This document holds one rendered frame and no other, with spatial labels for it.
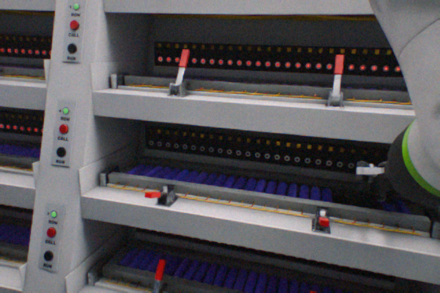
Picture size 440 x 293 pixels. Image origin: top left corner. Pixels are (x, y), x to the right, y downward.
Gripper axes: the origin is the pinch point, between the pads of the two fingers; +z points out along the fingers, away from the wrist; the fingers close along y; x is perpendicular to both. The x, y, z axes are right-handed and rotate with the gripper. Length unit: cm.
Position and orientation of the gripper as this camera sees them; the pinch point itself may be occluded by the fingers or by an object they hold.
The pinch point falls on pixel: (385, 190)
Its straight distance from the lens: 63.0
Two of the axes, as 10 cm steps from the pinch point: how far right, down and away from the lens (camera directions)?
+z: 2.1, 2.5, 9.5
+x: -1.6, 9.6, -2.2
